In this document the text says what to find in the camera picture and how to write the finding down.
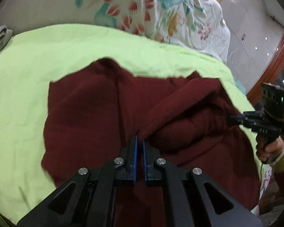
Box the dark red knit sweater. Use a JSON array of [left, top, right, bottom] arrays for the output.
[[41, 58, 260, 210]]

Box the light green bed sheet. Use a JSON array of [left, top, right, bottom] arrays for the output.
[[0, 24, 252, 223]]

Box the light blue patterned bedding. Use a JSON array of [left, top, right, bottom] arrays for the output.
[[234, 77, 275, 204]]

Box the person right hand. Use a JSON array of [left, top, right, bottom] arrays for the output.
[[256, 134, 284, 166]]

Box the white floral quilt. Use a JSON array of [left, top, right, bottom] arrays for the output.
[[0, 0, 230, 61]]

